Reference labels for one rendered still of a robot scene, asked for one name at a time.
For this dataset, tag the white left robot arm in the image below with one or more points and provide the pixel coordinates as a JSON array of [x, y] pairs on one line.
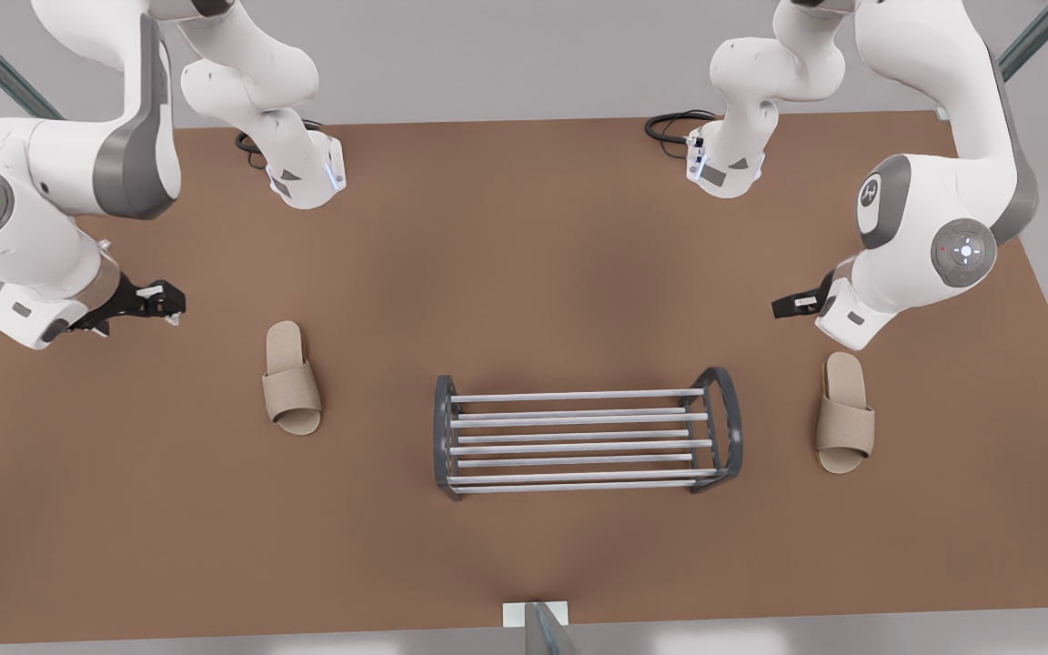
[[942, 218]]

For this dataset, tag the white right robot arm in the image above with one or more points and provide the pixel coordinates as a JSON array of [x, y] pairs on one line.
[[42, 173]]

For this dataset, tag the grey metal shoe rack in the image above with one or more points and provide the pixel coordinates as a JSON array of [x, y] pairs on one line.
[[579, 437]]

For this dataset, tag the beige slipper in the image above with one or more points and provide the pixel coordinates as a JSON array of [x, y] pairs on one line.
[[291, 379], [845, 415]]

